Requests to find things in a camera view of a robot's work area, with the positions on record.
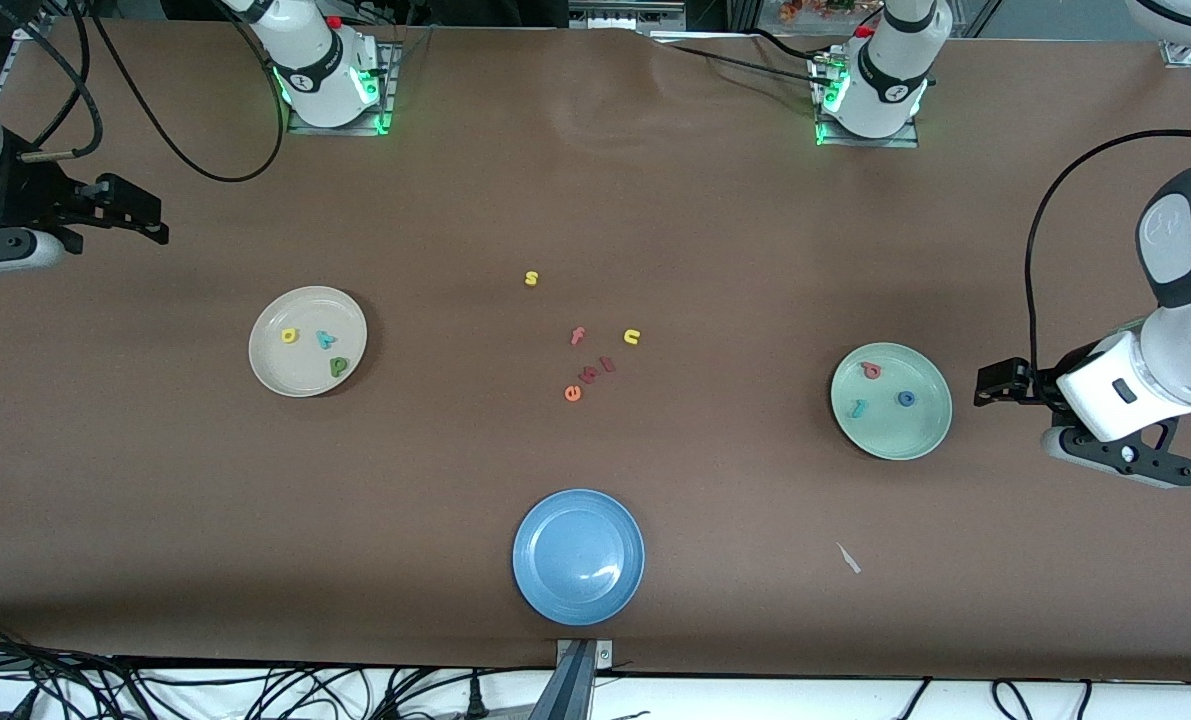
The white paper scrap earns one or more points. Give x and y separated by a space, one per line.
849 559

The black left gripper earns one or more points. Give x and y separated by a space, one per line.
1040 384

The aluminium frame profile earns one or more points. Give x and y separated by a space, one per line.
1177 52
35 26

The green letter g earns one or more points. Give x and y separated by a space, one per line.
338 368

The green plate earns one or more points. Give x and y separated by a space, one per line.
905 435

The black power plug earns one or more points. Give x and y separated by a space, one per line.
475 700

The orange leafy decoration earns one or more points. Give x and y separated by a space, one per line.
815 8

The beige plate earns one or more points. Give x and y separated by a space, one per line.
300 375

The blue plate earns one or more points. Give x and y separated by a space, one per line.
578 557

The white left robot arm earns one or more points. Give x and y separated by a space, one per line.
890 80

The brown paper table cover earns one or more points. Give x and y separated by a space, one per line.
595 180

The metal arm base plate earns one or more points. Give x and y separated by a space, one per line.
387 90
860 142

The aluminium camera pole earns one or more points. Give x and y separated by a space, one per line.
575 690

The red letter p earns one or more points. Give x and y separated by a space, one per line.
872 372

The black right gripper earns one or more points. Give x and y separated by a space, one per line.
23 196

